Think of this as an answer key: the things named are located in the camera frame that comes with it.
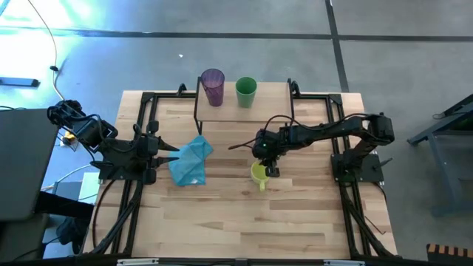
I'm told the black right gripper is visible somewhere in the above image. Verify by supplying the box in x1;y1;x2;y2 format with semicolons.
252;127;286;179

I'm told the black fabric bundle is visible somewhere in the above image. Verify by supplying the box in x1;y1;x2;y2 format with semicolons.
55;216;89;247

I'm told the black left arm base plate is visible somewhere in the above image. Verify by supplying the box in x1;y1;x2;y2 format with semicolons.
98;162;149;182

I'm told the dark grey flat panel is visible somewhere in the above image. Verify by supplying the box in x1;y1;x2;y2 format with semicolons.
0;108;64;222

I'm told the dark metal side table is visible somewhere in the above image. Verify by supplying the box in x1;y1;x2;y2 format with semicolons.
407;94;473;217

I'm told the yellow power cable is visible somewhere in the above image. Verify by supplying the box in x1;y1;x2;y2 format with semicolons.
27;0;77;145

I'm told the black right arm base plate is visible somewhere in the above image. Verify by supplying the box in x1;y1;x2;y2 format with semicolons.
331;153;385;184

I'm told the black flat bar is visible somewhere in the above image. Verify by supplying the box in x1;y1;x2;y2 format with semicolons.
0;77;41;89

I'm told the orange black striped object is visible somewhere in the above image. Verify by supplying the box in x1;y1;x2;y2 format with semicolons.
426;242;473;264

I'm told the teal cloth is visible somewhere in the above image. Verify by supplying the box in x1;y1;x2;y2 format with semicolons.
168;134;214;187

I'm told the purple faceted plastic tumbler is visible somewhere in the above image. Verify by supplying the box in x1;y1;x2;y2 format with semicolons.
200;68;226;108

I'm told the yellow plastic mug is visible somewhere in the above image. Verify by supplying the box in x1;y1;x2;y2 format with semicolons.
250;161;271;192

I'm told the wooden shelf with black legs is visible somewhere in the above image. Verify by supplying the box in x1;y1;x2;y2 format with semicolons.
193;76;296;137

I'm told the white metal bracket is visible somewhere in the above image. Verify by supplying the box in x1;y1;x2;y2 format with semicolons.
323;259;366;266
116;258;160;266

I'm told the black aluminium table frame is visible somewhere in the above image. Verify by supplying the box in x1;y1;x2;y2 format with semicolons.
88;90;396;259

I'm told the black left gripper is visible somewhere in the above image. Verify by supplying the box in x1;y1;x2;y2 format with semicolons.
135;120;180;185

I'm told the green plastic cup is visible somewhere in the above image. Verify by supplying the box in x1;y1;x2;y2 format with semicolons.
235;76;258;109

